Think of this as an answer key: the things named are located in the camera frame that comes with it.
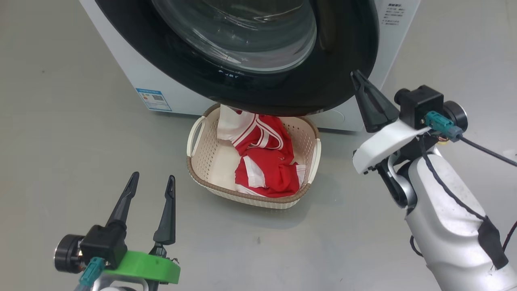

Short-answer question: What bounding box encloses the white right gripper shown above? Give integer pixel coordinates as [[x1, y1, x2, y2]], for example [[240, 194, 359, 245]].
[[350, 70, 431, 175]]

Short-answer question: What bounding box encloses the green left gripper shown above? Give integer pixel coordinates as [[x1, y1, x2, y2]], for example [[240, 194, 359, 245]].
[[103, 172, 181, 285]]

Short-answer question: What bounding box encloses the red and white garment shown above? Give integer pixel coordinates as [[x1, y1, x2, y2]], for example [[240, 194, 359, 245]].
[[217, 104, 307, 199]]

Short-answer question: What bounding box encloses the black round washing machine door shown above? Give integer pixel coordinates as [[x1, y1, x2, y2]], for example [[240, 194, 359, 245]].
[[95, 0, 380, 117]]

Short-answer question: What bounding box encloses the cream perforated laundry basket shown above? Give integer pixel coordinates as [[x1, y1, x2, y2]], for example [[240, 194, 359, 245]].
[[186, 103, 322, 210]]

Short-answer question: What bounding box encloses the white front-load washing machine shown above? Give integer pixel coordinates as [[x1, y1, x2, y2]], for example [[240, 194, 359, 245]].
[[79, 0, 421, 132]]

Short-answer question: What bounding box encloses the blue energy label sticker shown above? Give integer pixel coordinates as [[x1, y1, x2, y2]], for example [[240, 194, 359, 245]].
[[135, 88, 172, 112]]

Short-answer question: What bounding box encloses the black cable with teal connector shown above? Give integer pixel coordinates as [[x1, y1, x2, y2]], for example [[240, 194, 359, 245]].
[[424, 111, 517, 167], [73, 257, 107, 291]]

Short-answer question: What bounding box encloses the thin black taped arm cable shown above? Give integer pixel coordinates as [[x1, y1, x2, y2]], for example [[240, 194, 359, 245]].
[[418, 137, 511, 271]]

